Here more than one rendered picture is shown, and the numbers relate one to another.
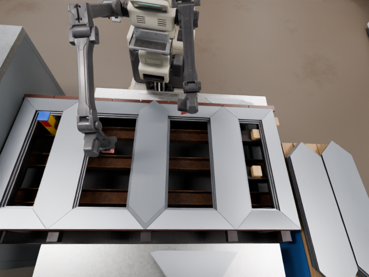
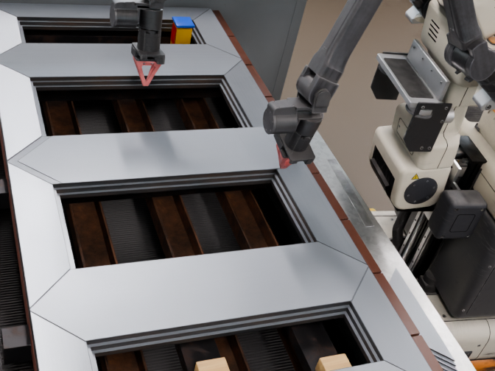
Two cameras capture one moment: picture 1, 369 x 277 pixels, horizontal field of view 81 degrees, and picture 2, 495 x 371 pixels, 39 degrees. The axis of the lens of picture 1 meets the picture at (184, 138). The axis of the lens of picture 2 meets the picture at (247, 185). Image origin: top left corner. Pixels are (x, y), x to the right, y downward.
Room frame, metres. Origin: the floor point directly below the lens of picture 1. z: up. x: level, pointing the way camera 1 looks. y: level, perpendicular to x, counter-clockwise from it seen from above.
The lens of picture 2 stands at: (0.20, -1.23, 1.94)
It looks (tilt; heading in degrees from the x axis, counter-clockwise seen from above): 39 degrees down; 71
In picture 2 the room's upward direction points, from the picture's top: 15 degrees clockwise
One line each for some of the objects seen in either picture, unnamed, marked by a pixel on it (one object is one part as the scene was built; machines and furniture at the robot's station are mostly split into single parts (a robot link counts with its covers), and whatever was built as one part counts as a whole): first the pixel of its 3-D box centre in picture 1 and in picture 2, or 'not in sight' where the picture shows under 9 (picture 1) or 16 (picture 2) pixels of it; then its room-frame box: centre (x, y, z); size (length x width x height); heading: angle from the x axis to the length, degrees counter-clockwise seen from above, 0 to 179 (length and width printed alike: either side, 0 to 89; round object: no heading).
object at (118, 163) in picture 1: (151, 163); (162, 196); (0.46, 0.17, 0.70); 1.66 x 0.08 x 0.05; 100
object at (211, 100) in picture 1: (230, 106); (410, 336); (1.01, -0.30, 0.70); 0.39 x 0.12 x 0.04; 100
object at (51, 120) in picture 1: (52, 125); (178, 51); (0.56, 0.81, 0.78); 0.05 x 0.05 x 0.19; 10
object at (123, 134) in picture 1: (154, 135); (233, 191); (0.66, 0.20, 0.70); 1.66 x 0.08 x 0.05; 100
